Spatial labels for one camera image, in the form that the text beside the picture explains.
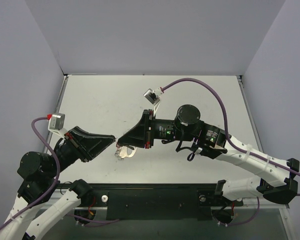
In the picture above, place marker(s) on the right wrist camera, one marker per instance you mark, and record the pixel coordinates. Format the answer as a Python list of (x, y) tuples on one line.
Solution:
[(153, 96)]

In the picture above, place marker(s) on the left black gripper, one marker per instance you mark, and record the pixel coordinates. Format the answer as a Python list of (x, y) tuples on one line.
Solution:
[(75, 146)]

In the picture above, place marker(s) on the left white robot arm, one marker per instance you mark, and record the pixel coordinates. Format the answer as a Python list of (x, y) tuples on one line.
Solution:
[(40, 173)]

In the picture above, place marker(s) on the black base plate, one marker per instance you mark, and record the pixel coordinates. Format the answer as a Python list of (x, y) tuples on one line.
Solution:
[(148, 201)]

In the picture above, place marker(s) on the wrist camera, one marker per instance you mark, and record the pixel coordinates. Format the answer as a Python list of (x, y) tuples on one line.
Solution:
[(153, 96), (56, 124)]

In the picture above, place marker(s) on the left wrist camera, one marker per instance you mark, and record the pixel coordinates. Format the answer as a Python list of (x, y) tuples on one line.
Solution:
[(56, 124)]

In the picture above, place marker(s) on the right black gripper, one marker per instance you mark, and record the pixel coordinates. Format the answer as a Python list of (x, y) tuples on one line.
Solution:
[(149, 129)]

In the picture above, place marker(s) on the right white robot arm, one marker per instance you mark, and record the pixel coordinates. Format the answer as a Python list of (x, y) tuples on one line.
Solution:
[(273, 178)]

